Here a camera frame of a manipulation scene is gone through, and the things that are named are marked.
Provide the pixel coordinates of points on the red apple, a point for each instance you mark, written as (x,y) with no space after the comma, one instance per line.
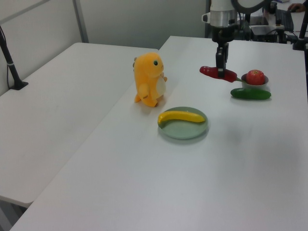
(255,77)

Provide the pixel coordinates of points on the black vertical pole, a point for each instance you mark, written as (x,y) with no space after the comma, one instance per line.
(249,16)

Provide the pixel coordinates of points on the orange dinosaur plush toy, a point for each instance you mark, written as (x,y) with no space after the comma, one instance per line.
(146,72)

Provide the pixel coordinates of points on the small grey bowl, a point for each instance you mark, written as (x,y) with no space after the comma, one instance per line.
(247,86)

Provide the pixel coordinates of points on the grey partition frame post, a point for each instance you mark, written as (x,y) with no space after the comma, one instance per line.
(80,21)

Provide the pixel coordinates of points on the red chili pepper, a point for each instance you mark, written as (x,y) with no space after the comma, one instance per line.
(209,70)

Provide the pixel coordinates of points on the dark green cucumber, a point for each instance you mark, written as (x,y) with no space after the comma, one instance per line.
(250,94)

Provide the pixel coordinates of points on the pale green plastic plate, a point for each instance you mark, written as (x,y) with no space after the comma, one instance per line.
(183,131)

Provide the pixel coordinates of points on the black camera stand pole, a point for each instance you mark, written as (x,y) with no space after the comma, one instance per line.
(12,67)

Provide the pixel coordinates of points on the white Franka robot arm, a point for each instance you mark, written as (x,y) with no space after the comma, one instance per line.
(221,16)

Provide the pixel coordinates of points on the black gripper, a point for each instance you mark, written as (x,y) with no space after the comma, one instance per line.
(223,33)

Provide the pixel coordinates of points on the bystander hand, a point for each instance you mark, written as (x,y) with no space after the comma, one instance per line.
(297,6)

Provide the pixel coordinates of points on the yellow toy banana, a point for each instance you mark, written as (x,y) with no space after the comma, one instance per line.
(180,116)

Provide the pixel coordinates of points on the black electronics box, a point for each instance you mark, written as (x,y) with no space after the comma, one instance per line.
(243,32)

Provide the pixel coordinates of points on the black clamp stand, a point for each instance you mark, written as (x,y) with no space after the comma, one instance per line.
(300,36)

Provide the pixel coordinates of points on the black keyboard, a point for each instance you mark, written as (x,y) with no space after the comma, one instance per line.
(285,19)

